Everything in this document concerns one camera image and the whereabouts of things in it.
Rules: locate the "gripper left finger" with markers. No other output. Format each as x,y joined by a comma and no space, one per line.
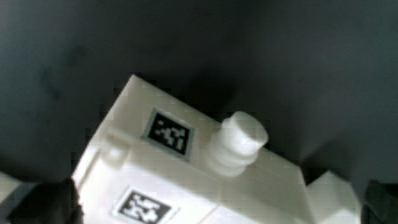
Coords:
43,204

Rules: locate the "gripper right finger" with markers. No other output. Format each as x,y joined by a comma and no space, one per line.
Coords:
380,203

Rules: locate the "white U-shaped frame fence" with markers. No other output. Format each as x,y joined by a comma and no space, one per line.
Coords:
14,190

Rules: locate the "white cabinet body box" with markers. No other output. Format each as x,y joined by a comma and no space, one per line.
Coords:
332,200

